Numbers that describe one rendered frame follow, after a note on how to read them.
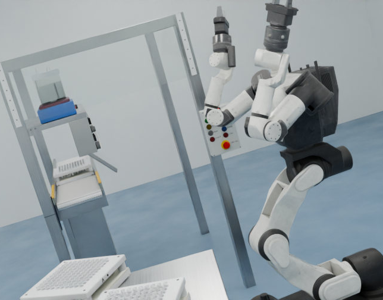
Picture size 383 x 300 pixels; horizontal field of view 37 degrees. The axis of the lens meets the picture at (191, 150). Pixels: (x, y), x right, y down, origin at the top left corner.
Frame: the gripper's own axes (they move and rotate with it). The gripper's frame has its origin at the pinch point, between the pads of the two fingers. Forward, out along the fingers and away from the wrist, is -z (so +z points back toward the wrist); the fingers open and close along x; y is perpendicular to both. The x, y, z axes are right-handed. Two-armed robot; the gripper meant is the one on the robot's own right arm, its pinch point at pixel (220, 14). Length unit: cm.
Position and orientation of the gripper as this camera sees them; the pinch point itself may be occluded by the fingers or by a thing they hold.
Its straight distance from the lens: 280.7
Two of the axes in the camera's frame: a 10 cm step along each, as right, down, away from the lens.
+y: -9.6, 0.7, 2.9
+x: -2.9, -1.2, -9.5
